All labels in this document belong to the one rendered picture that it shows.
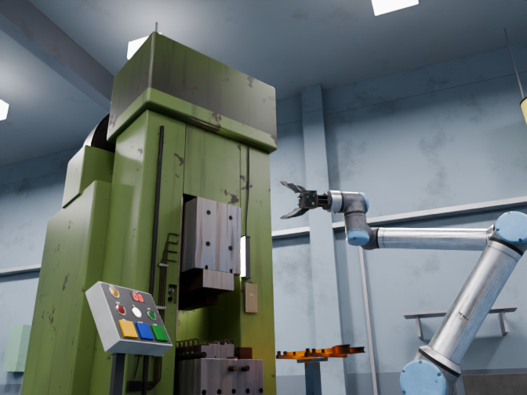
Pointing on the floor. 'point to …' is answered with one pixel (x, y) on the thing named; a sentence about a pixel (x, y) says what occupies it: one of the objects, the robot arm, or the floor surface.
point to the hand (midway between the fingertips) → (278, 200)
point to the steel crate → (496, 384)
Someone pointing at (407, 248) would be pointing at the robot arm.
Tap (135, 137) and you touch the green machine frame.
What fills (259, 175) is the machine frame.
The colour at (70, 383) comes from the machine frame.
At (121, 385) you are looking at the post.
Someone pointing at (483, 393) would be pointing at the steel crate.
